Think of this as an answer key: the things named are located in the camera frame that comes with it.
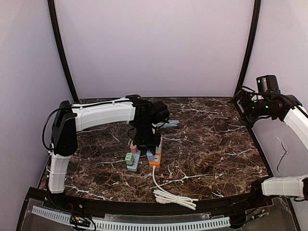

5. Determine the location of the pink plug adapter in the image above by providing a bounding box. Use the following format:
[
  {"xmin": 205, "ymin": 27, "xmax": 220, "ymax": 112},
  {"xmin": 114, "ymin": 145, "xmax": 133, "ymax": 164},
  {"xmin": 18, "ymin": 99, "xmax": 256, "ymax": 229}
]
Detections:
[{"xmin": 130, "ymin": 142, "xmax": 138, "ymax": 154}]

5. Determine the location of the light blue plug adapter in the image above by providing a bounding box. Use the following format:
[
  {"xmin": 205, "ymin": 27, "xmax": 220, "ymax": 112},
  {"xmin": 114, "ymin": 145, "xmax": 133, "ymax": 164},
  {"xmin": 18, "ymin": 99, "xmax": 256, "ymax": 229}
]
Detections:
[{"xmin": 146, "ymin": 150, "xmax": 155, "ymax": 162}]

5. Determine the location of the green plug adapter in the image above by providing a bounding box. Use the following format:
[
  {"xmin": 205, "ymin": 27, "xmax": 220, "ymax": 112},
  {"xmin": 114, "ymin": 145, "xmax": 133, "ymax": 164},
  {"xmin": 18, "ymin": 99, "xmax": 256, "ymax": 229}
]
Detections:
[{"xmin": 125, "ymin": 153, "xmax": 135, "ymax": 166}]

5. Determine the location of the orange power strip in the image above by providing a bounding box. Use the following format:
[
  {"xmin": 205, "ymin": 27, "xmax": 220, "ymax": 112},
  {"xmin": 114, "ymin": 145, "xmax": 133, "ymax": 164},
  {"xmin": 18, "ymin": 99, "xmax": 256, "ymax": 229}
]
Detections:
[{"xmin": 149, "ymin": 138, "xmax": 163, "ymax": 168}]

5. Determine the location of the blue power strip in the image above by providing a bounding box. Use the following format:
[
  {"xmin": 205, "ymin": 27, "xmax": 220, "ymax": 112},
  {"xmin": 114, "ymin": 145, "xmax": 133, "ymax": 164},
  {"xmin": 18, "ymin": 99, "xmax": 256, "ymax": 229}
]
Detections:
[{"xmin": 127, "ymin": 151, "xmax": 141, "ymax": 172}]

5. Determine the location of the white cube socket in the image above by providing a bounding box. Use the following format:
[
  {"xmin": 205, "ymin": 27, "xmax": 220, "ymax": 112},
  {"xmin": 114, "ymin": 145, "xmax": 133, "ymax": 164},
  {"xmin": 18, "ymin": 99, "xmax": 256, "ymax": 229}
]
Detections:
[{"xmin": 155, "ymin": 143, "xmax": 162, "ymax": 154}]

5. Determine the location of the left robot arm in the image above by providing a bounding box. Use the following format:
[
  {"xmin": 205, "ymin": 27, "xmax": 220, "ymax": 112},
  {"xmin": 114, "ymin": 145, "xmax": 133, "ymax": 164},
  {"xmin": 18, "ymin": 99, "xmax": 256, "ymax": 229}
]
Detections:
[{"xmin": 48, "ymin": 94, "xmax": 169, "ymax": 193}]

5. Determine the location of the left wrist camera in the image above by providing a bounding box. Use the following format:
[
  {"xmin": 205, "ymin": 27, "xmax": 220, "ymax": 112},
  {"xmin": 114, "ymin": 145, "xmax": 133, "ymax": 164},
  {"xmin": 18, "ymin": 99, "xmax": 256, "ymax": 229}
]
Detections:
[{"xmin": 152, "ymin": 101, "xmax": 169, "ymax": 124}]

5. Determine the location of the white power strip cable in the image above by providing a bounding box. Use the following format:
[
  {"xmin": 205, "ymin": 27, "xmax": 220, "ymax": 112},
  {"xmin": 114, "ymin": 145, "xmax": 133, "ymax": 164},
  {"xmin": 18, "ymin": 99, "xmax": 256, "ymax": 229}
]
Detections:
[{"xmin": 152, "ymin": 167, "xmax": 199, "ymax": 211}]

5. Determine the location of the black front table rail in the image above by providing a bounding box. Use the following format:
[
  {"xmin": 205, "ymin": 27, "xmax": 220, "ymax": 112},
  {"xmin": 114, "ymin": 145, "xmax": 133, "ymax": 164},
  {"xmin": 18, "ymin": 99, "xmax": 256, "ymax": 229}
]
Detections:
[{"xmin": 26, "ymin": 190, "xmax": 287, "ymax": 217}]

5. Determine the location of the right black frame post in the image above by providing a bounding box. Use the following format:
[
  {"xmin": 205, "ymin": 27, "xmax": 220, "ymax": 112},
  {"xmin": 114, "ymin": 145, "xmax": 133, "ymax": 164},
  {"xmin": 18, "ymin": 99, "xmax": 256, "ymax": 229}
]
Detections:
[{"xmin": 234, "ymin": 0, "xmax": 261, "ymax": 95}]

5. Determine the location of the black frame post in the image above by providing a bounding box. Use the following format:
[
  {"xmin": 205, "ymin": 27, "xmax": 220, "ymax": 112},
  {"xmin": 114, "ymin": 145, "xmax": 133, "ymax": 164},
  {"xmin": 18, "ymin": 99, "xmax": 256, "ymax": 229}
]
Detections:
[
  {"xmin": 47, "ymin": 0, "xmax": 79, "ymax": 103},
  {"xmin": 234, "ymin": 0, "xmax": 261, "ymax": 95}
]

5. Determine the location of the grey slotted cable duct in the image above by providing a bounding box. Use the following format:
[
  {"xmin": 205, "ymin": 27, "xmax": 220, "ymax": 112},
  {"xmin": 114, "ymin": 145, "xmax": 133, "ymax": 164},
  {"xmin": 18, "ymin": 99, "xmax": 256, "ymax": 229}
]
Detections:
[{"xmin": 31, "ymin": 206, "xmax": 231, "ymax": 231}]

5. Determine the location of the left black frame post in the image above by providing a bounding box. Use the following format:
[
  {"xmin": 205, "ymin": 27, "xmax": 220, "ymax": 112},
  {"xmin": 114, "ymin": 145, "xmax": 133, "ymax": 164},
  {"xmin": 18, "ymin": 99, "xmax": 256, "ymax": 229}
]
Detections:
[{"xmin": 47, "ymin": 0, "xmax": 79, "ymax": 103}]

